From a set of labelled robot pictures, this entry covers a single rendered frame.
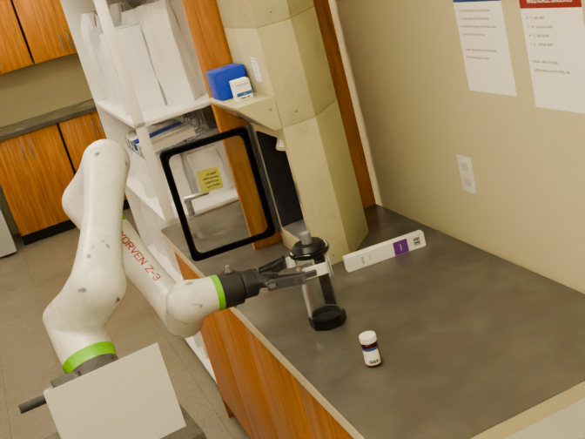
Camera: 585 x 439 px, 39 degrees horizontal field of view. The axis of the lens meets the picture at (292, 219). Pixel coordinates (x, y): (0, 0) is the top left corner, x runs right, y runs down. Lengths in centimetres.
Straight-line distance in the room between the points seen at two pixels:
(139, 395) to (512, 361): 84
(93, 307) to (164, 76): 193
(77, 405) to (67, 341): 18
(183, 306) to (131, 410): 29
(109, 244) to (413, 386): 77
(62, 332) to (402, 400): 80
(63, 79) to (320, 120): 554
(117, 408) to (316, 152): 102
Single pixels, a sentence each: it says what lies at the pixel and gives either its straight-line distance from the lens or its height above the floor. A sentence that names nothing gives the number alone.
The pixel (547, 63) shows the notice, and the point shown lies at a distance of 203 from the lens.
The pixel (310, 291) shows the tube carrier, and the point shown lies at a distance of 219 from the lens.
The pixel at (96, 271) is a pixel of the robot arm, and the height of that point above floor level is 135.
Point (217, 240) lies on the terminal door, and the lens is 282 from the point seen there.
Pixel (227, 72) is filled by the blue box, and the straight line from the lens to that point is 260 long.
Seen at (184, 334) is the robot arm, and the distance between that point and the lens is 220.
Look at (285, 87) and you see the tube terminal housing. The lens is 246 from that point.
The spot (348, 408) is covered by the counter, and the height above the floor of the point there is 94.
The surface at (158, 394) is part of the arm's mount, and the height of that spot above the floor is 105.
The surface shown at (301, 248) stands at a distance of 215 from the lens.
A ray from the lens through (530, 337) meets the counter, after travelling 201.
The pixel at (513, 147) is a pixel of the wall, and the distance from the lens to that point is 224.
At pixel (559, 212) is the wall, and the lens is 218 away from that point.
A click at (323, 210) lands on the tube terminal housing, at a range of 257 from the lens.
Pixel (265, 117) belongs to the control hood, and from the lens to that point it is 245.
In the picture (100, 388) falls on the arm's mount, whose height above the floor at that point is 112.
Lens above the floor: 194
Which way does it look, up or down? 19 degrees down
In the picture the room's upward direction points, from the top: 15 degrees counter-clockwise
